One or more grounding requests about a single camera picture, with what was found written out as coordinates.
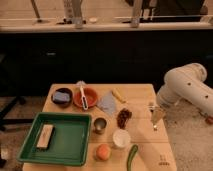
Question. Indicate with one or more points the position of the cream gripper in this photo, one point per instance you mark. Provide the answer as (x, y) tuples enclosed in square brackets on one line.
[(157, 113)]

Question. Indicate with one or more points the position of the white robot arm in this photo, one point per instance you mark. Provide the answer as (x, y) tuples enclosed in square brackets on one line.
[(185, 82)]

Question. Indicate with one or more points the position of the green plastic tray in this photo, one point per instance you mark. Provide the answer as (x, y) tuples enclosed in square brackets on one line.
[(68, 143)]

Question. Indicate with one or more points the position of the silver fork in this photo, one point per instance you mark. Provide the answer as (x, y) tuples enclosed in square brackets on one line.
[(154, 126)]

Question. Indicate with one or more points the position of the white round cup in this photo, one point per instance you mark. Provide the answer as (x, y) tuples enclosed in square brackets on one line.
[(121, 138)]

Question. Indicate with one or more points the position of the green cucumber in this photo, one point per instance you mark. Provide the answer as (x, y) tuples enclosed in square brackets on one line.
[(131, 155)]

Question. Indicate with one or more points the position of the grey cloth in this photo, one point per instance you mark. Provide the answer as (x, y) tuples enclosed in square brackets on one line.
[(107, 103)]

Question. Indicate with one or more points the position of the small metal cup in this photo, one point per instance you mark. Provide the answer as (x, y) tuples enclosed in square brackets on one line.
[(100, 125)]

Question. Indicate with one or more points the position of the orange fruit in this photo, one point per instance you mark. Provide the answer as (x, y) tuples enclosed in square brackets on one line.
[(103, 152)]

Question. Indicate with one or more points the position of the orange bowl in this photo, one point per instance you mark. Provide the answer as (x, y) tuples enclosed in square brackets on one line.
[(91, 96)]

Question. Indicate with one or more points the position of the blue sponge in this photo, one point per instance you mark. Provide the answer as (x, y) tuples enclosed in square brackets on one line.
[(61, 97)]

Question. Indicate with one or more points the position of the dark brown bowl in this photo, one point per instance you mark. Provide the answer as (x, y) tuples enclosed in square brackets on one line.
[(63, 90)]

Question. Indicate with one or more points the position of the wooden block sponge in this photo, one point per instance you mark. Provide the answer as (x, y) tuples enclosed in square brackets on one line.
[(45, 136)]

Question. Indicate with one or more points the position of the black office chair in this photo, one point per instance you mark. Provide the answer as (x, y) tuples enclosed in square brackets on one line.
[(3, 122)]

